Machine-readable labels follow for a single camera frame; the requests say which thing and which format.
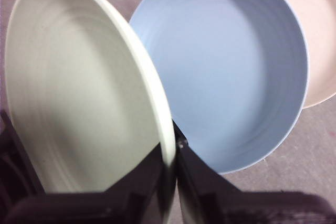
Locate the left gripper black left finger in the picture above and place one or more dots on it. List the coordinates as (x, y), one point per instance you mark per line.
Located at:
(105, 208)

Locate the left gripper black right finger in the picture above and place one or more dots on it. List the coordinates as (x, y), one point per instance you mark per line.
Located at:
(223, 208)

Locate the pale green plate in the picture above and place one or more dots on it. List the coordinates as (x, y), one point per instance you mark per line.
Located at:
(78, 90)

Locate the blue plate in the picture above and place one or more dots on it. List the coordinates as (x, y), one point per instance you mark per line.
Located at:
(223, 77)

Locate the beige plate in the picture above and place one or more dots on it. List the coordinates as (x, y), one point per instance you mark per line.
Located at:
(323, 37)

